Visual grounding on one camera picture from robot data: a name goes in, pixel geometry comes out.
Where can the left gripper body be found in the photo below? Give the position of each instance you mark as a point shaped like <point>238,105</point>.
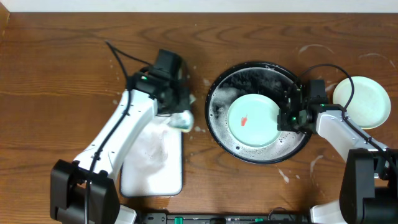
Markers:
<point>179,104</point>

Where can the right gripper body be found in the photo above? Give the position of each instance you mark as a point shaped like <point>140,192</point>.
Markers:
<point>291,121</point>

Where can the green yellow sponge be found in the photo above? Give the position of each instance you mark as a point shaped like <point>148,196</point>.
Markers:
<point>183,119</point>

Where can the mint green plate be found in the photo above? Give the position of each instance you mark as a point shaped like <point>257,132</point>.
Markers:
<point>370,106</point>
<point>252,120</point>

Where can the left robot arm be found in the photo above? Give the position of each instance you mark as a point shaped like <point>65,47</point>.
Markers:
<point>84,190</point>

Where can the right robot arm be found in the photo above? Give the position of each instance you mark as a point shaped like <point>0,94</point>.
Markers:
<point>369,188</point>

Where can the black round tray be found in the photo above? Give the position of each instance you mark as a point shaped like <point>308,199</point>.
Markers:
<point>262,78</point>

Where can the black rectangular soapy tray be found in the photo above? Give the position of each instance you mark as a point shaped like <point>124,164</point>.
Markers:
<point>153,166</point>

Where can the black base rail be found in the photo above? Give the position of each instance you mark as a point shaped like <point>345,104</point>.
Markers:
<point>163,218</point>

